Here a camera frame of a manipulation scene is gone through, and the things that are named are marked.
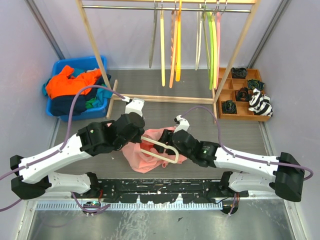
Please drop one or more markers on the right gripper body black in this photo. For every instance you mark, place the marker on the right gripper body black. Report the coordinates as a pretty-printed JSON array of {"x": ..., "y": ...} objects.
[{"x": 166, "y": 138}]

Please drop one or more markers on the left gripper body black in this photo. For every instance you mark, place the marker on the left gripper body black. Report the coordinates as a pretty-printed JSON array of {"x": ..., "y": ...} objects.
[{"x": 121, "y": 145}]

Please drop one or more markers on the cream hanger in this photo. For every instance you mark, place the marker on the cream hanger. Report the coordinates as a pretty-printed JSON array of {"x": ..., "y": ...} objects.
[{"x": 160, "y": 157}]

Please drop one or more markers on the pink t shirt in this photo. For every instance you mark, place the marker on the pink t shirt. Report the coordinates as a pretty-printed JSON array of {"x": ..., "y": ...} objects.
[{"x": 143, "y": 163}]

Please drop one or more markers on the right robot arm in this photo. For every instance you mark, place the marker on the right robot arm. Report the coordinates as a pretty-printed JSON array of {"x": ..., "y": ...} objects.
[{"x": 282, "y": 175}]

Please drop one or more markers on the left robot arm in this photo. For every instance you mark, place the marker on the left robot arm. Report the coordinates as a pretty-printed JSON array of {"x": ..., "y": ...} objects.
[{"x": 37, "y": 175}]

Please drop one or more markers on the pale yellow hanger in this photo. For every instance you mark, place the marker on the pale yellow hanger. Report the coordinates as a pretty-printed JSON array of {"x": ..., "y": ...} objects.
[{"x": 162, "y": 48}]

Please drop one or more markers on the yellow green hanger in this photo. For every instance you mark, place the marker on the yellow green hanger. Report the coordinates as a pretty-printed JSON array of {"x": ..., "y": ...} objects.
[{"x": 215, "y": 51}]

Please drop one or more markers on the white hanger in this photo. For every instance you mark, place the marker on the white hanger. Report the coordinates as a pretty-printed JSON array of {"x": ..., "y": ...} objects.
[{"x": 198, "y": 40}]

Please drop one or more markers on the light orange hanger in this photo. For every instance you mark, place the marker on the light orange hanger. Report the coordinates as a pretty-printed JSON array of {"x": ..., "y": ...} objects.
[{"x": 174, "y": 26}]

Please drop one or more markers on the teal garment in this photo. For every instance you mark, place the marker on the teal garment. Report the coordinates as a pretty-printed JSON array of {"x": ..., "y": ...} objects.
[{"x": 98, "y": 100}]

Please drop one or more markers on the rolled dark sock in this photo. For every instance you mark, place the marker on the rolled dark sock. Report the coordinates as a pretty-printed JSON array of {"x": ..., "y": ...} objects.
[
  {"x": 255, "y": 84},
  {"x": 242, "y": 95},
  {"x": 229, "y": 107},
  {"x": 239, "y": 73}
]

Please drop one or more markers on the wooden compartment tray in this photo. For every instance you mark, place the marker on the wooden compartment tray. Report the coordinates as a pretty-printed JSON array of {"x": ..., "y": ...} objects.
[{"x": 228, "y": 93}]

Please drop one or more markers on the navy garment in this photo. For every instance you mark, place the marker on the navy garment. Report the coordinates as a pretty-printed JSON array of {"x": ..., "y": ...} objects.
[{"x": 60, "y": 106}]

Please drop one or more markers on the orange garment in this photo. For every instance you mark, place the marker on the orange garment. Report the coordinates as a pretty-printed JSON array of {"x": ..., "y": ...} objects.
[{"x": 63, "y": 84}]

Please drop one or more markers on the blue plastic bin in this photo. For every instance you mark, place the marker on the blue plastic bin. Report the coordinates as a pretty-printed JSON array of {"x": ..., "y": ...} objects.
[{"x": 80, "y": 64}]

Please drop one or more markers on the black white striped cloth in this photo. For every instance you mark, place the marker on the black white striped cloth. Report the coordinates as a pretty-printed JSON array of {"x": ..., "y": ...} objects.
[{"x": 260, "y": 104}]

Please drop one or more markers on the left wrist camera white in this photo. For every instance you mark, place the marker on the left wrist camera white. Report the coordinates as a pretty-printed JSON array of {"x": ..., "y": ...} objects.
[{"x": 135, "y": 105}]

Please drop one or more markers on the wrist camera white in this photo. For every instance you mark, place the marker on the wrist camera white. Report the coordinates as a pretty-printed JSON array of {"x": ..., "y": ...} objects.
[
  {"x": 135, "y": 105},
  {"x": 182, "y": 124}
]

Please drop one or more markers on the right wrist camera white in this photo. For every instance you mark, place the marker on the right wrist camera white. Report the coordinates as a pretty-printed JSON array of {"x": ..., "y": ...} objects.
[{"x": 182, "y": 124}]

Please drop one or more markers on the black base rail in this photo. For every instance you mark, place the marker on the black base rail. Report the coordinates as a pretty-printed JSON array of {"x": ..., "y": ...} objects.
[{"x": 157, "y": 191}]

